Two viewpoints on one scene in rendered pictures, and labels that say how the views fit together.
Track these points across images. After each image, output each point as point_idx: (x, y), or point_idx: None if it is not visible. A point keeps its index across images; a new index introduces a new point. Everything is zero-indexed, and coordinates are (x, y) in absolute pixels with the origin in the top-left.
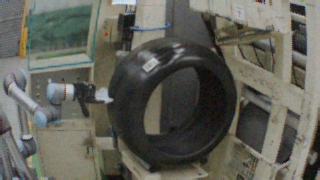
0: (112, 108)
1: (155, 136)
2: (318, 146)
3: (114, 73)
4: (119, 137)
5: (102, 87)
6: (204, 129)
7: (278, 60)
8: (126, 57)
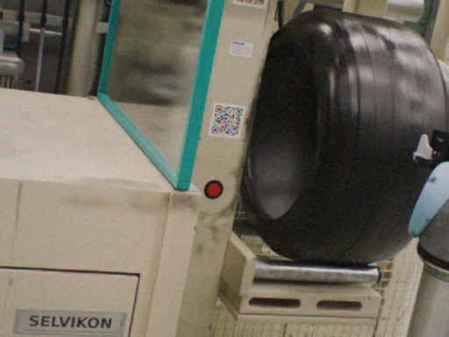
0: (403, 173)
1: (274, 218)
2: None
3: (373, 104)
4: (364, 234)
5: (425, 135)
6: (260, 178)
7: (369, 13)
8: (373, 67)
